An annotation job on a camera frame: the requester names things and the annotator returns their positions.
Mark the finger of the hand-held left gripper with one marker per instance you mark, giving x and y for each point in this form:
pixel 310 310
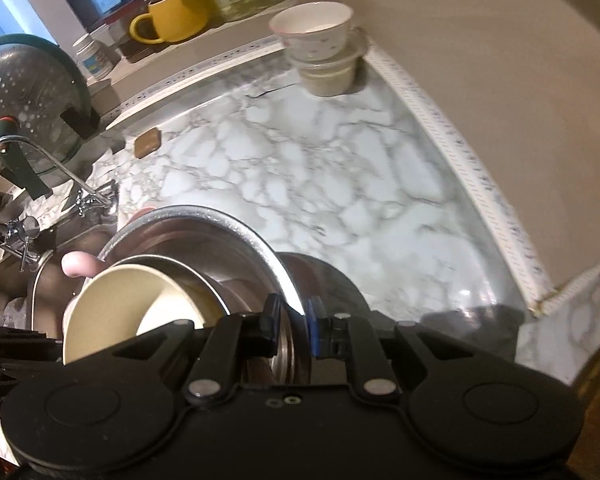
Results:
pixel 20 335
pixel 15 362

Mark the cream bowl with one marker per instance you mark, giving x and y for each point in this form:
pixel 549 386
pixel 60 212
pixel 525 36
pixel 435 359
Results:
pixel 120 300

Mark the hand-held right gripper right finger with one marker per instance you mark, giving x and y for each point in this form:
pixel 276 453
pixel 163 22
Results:
pixel 311 326

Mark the white plastic jar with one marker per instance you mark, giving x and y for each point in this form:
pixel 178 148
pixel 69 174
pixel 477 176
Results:
pixel 94 57

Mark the metal colander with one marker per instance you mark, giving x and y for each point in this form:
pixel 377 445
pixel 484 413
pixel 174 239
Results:
pixel 25 95
pixel 77 67

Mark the large steel bowl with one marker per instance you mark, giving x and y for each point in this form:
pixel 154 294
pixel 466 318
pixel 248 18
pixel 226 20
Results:
pixel 220 245

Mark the yellow mug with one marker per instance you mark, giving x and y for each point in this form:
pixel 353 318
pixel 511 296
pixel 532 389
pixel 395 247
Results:
pixel 180 15

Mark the white patterned trim strip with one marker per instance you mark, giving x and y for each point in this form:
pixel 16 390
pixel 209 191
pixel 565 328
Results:
pixel 480 182

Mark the brown soap bar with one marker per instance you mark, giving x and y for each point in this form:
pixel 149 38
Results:
pixel 147 142

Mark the white floral bowl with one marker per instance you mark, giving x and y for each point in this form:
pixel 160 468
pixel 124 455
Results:
pixel 310 20

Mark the clear plastic lidded container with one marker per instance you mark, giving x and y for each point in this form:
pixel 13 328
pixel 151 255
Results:
pixel 327 80

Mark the steel sink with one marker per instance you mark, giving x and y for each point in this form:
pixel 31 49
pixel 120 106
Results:
pixel 10 280

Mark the chrome gooseneck faucet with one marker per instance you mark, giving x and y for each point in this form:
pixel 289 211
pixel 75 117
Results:
pixel 87 197

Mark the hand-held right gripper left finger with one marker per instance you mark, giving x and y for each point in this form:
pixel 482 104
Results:
pixel 272 321

